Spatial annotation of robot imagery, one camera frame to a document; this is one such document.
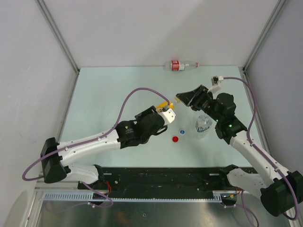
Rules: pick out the yellow juice bottle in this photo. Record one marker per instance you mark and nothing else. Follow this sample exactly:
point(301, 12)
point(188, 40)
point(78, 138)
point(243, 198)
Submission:
point(165, 106)

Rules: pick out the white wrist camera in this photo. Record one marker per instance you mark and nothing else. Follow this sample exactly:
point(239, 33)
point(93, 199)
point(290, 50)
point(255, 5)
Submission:
point(168, 116)
point(216, 84)

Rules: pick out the blue-label clear drink bottle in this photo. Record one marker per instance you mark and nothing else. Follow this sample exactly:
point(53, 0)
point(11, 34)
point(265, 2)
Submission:
point(202, 126)

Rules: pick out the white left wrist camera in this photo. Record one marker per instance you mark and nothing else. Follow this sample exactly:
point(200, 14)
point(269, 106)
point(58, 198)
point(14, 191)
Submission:
point(168, 116)

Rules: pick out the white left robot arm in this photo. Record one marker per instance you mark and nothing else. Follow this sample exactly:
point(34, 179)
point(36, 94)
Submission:
point(60, 159)

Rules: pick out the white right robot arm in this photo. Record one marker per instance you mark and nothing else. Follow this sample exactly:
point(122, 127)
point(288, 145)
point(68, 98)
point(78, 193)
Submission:
point(278, 189)

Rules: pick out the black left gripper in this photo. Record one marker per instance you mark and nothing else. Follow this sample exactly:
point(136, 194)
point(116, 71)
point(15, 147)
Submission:
point(162, 127)

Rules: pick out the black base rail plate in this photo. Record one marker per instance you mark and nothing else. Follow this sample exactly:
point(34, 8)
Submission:
point(164, 181)

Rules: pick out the red bottle cap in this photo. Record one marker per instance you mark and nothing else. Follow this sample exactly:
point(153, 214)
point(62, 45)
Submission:
point(175, 139)

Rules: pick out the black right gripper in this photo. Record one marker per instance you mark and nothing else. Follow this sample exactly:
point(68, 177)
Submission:
point(193, 98)

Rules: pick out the grey slotted cable duct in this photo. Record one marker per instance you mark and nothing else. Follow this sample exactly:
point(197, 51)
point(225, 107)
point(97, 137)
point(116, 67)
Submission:
point(92, 196)

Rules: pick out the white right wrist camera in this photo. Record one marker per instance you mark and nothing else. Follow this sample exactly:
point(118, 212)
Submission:
point(216, 84)

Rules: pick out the clear red-label water bottle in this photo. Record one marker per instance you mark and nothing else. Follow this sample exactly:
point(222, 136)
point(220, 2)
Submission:
point(176, 65)

